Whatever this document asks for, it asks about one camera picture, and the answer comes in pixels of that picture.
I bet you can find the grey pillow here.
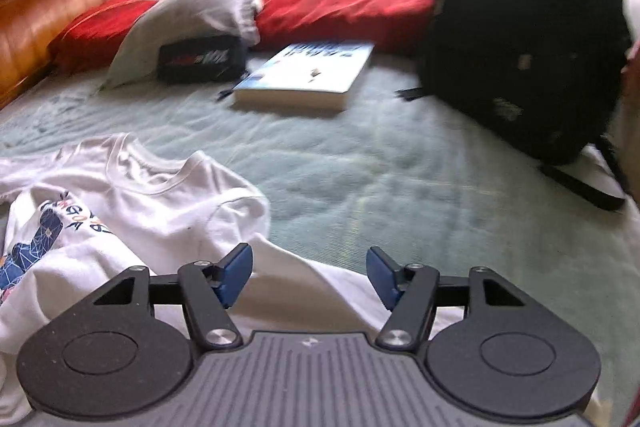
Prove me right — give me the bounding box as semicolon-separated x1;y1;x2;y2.
95;0;292;94

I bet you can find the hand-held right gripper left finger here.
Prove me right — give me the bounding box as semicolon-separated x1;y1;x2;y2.
92;243;253;351

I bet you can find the black backpack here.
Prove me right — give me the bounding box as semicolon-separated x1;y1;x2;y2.
395;0;632;212

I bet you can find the wooden headboard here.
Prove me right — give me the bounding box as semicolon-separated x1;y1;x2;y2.
0;0;118;110

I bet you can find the black printed pencil case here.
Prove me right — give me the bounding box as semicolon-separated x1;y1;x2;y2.
158;36;248;84

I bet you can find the red quilt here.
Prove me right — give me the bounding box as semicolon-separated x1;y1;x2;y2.
48;0;440;75

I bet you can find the blue book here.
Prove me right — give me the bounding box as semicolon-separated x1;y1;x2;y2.
232;42;376;112

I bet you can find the white printed sweatshirt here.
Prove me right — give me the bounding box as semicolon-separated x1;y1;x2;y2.
0;133;466;418

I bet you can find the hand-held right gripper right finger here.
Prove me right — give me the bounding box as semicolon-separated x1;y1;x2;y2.
366;247;526;351

